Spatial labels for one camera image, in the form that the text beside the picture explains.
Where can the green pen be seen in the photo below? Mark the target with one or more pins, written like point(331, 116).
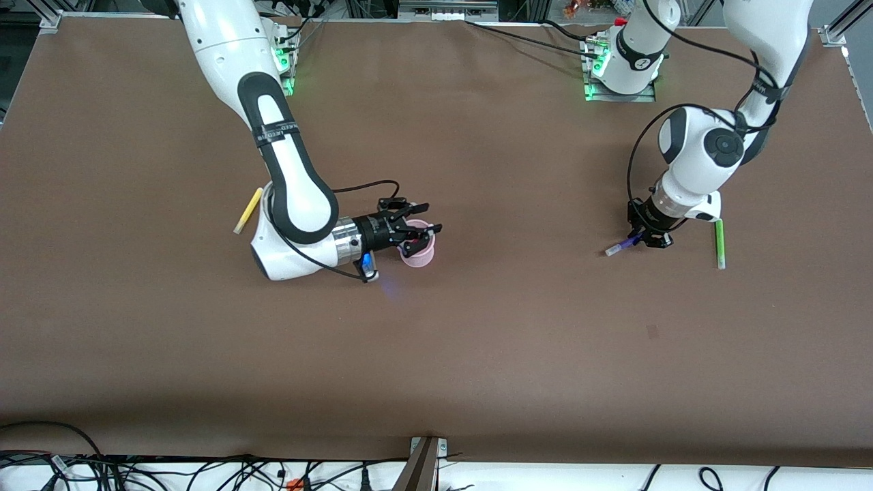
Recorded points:
point(719, 245)

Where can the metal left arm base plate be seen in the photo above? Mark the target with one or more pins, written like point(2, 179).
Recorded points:
point(620, 95)

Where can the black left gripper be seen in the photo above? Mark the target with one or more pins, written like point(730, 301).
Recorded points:
point(642, 217)

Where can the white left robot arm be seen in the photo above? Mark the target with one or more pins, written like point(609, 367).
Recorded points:
point(702, 157)

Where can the metal table edge bracket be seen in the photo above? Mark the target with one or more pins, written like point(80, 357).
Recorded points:
point(421, 464)

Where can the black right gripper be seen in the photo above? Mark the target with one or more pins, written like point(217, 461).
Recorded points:
point(374, 230)

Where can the purple pen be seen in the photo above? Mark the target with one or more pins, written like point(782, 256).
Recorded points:
point(619, 248)

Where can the pink cup pen holder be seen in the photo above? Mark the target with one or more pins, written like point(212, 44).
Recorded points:
point(417, 256)

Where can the yellow pen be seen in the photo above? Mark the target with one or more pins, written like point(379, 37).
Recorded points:
point(248, 211)

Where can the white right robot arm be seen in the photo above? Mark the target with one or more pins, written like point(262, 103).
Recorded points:
point(293, 184)

